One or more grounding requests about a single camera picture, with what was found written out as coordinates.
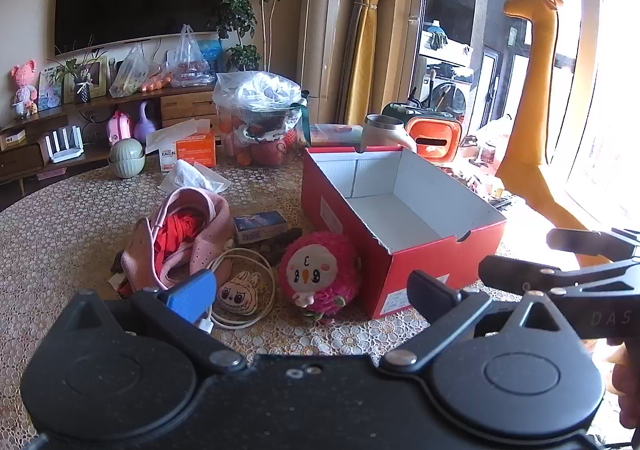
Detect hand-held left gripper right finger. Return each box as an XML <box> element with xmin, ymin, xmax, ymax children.
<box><xmin>379</xmin><ymin>270</ymin><xmax>578</xmax><ymax>375</ymax></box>

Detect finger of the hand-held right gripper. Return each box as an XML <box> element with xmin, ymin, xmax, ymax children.
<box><xmin>478</xmin><ymin>255</ymin><xmax>640</xmax><ymax>296</ymax></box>
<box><xmin>546</xmin><ymin>226</ymin><xmax>640</xmax><ymax>262</ymax></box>

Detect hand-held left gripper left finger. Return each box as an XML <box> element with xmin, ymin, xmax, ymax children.
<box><xmin>62</xmin><ymin>271</ymin><xmax>248</xmax><ymax>377</ymax></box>

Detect white charging cable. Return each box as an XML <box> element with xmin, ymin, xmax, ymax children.
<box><xmin>197</xmin><ymin>247</ymin><xmax>277</xmax><ymax>333</ymax></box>

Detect rabbit face keychain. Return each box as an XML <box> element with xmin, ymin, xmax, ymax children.
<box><xmin>216</xmin><ymin>270</ymin><xmax>262</xmax><ymax>316</ymax></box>

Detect red cloth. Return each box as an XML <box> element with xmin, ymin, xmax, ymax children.
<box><xmin>152</xmin><ymin>212</ymin><xmax>206</xmax><ymax>276</ymax></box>

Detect blue tissue pack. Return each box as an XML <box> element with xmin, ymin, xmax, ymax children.
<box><xmin>232</xmin><ymin>210</ymin><xmax>289</xmax><ymax>245</ymax></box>

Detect pink round plush toy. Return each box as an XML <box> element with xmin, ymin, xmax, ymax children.
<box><xmin>277</xmin><ymin>231</ymin><xmax>362</xmax><ymax>323</ymax></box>

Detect red cardboard box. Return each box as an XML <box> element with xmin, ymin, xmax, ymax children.
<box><xmin>300</xmin><ymin>146</ymin><xmax>508</xmax><ymax>321</ymax></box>

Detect person's right hand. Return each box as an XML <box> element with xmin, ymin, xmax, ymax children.
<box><xmin>606</xmin><ymin>340</ymin><xmax>640</xmax><ymax>431</ymax></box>

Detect white crumpled tissue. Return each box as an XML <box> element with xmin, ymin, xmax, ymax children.
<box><xmin>158</xmin><ymin>159</ymin><xmax>232</xmax><ymax>195</ymax></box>

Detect orange tissue box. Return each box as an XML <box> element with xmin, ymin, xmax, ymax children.
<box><xmin>145</xmin><ymin>119</ymin><xmax>217</xmax><ymax>173</ymax></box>

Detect green ribbed jar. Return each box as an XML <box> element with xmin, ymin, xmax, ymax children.
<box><xmin>108</xmin><ymin>137</ymin><xmax>147</xmax><ymax>179</ymax></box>

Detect giraffe plush toy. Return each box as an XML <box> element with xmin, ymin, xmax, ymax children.
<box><xmin>495</xmin><ymin>0</ymin><xmax>613</xmax><ymax>271</ymax></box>

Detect beige mug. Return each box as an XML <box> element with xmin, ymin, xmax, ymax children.
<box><xmin>361</xmin><ymin>114</ymin><xmax>417</xmax><ymax>153</ymax></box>

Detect purple vase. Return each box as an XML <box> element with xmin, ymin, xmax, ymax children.
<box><xmin>132</xmin><ymin>101</ymin><xmax>162</xmax><ymax>143</ymax></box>

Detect pink toy suitcase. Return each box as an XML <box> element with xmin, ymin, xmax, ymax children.
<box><xmin>107</xmin><ymin>110</ymin><xmax>133</xmax><ymax>147</ymax></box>

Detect colourful flat box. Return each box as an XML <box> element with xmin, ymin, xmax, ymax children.
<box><xmin>310</xmin><ymin>124</ymin><xmax>363</xmax><ymax>147</ymax></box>

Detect clear bag of fruit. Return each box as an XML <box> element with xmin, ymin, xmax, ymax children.
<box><xmin>212</xmin><ymin>71</ymin><xmax>311</xmax><ymax>167</ymax></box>

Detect wooden tv cabinet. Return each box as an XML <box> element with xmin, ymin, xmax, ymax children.
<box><xmin>0</xmin><ymin>82</ymin><xmax>221</xmax><ymax>196</ymax></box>

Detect washing machine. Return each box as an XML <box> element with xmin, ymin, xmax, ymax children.
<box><xmin>417</xmin><ymin>75</ymin><xmax>473</xmax><ymax>117</ymax></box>

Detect white router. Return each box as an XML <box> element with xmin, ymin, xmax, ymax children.
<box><xmin>45</xmin><ymin>125</ymin><xmax>85</xmax><ymax>164</ymax></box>

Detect pile of orange fruit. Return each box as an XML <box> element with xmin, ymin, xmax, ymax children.
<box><xmin>141</xmin><ymin>74</ymin><xmax>174</xmax><ymax>94</ymax></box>

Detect plastic bag yellow contents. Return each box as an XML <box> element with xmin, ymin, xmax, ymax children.
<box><xmin>109</xmin><ymin>44</ymin><xmax>151</xmax><ymax>98</ymax></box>

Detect plant in black pot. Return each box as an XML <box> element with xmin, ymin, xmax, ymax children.
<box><xmin>50</xmin><ymin>37</ymin><xmax>108</xmax><ymax>104</ymax></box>

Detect plastic bag red contents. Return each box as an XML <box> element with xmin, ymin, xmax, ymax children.
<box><xmin>167</xmin><ymin>24</ymin><xmax>211</xmax><ymax>88</ymax></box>

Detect small beige box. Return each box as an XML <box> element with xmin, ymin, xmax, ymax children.
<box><xmin>0</xmin><ymin>127</ymin><xmax>28</xmax><ymax>151</ymax></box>

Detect blue packet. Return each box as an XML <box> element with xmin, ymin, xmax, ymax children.
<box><xmin>197</xmin><ymin>39</ymin><xmax>223</xmax><ymax>73</ymax></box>

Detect small picture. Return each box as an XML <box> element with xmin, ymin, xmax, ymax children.
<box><xmin>39</xmin><ymin>67</ymin><xmax>63</xmax><ymax>111</ymax></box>

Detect pink plush bear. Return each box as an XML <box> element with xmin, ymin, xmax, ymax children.
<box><xmin>11</xmin><ymin>61</ymin><xmax>40</xmax><ymax>115</ymax></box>

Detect yellow curtain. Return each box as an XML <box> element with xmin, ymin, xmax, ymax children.
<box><xmin>345</xmin><ymin>0</ymin><xmax>401</xmax><ymax>126</ymax></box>

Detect standing air conditioner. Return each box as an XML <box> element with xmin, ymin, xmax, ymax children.
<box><xmin>295</xmin><ymin>0</ymin><xmax>368</xmax><ymax>126</ymax></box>

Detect photo frame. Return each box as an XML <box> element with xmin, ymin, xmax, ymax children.
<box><xmin>62</xmin><ymin>55</ymin><xmax>110</xmax><ymax>103</ymax></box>

